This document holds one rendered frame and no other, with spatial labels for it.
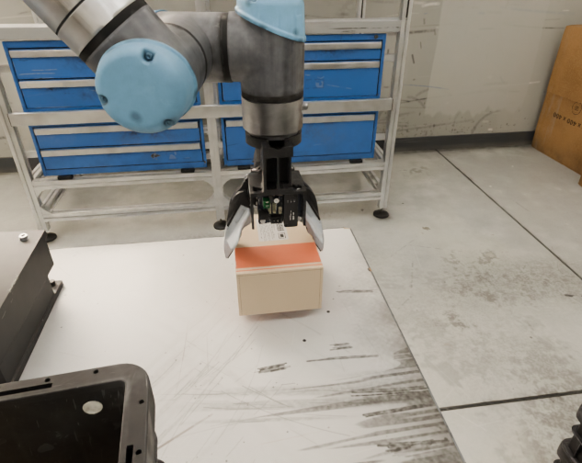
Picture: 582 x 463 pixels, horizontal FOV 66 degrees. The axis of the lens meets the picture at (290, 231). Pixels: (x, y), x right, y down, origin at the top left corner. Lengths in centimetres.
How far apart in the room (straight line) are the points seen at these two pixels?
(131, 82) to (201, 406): 37
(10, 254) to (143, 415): 48
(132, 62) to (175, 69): 3
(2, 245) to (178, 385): 33
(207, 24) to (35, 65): 163
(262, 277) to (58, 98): 164
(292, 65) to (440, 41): 265
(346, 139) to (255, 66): 166
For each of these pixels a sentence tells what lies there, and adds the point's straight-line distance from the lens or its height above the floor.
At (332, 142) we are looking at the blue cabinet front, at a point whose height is 41.
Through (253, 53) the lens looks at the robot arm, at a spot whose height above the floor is 107.
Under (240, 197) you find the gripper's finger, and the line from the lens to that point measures 62.
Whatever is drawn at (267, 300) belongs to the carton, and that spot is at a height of 74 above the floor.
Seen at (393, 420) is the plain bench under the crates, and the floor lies 70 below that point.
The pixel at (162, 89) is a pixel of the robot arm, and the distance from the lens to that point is 39.
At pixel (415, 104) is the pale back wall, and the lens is 318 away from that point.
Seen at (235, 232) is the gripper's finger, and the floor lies 83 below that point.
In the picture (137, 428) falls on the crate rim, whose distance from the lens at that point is 29.
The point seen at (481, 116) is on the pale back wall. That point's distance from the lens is 343.
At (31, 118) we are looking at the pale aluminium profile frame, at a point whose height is 59.
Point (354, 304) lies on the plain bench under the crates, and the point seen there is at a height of 70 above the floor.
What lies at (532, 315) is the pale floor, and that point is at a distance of 195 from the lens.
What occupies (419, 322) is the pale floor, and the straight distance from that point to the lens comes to 176.
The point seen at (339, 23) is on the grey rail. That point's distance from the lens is 201.
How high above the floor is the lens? 116
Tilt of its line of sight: 32 degrees down
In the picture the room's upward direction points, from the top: straight up
